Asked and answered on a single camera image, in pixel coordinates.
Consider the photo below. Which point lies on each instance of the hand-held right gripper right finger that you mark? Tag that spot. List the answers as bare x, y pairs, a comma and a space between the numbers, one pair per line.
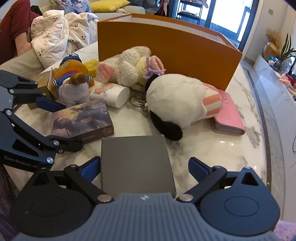
197, 168

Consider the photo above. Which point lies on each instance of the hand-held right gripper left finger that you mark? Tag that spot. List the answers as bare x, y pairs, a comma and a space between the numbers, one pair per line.
92, 168

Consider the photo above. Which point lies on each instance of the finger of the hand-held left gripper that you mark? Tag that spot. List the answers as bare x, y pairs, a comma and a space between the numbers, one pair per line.
49, 104
69, 145

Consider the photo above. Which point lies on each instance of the gold cardboard box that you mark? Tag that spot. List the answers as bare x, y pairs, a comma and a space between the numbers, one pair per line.
42, 80

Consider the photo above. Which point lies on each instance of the illustrated card box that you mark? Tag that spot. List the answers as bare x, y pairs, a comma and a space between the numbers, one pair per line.
81, 120

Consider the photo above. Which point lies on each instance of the brown bear plush blue outfit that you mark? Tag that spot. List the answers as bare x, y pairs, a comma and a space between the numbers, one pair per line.
69, 71

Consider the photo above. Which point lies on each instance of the grey box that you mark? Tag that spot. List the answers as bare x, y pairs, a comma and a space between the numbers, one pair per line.
136, 162

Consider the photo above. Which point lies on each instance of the pink snap wallet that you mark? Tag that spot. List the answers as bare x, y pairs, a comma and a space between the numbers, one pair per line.
231, 118

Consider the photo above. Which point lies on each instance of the white dog plush black ears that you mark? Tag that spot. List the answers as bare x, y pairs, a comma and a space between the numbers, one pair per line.
175, 99

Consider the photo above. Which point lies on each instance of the white crochet bunny plush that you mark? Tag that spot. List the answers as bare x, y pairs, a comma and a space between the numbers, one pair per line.
129, 64

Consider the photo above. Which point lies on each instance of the orange cardboard box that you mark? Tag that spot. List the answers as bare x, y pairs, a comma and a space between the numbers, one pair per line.
185, 51

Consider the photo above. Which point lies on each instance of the beige sofa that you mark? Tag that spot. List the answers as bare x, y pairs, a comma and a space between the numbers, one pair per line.
18, 62

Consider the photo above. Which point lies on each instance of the white floral tube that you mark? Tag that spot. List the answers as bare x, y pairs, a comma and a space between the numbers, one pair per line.
115, 95

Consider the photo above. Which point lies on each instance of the white printed blanket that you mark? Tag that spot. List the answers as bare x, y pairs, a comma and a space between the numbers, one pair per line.
50, 30

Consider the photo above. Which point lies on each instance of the metal keyring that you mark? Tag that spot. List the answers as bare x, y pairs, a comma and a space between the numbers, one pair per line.
145, 106

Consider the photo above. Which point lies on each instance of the blue patterned pillow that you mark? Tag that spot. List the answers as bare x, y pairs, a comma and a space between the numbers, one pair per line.
76, 4

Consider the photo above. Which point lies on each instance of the white marble tv cabinet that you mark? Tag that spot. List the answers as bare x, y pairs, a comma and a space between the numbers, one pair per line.
272, 92

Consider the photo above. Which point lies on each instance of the yellow pillow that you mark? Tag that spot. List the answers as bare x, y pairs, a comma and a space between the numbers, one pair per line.
108, 4

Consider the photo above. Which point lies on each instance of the small pink toy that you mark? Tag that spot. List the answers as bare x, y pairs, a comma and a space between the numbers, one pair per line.
120, 10

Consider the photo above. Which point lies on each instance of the pink figure toy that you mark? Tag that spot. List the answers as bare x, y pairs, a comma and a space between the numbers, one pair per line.
284, 80

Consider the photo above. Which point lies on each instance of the blue white ceramic pot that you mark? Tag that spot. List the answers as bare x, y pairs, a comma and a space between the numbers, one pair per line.
276, 64

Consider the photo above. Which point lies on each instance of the vase with dried flowers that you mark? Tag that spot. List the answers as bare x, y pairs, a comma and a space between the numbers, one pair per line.
270, 49

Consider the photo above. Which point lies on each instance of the green potted plant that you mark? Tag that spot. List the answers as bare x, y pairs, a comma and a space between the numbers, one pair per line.
285, 49

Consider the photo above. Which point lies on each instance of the black framed sliding glass door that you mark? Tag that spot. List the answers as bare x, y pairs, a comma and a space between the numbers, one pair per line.
246, 27

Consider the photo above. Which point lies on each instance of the black shelf rack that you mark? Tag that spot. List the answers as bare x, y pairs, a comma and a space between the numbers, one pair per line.
185, 12

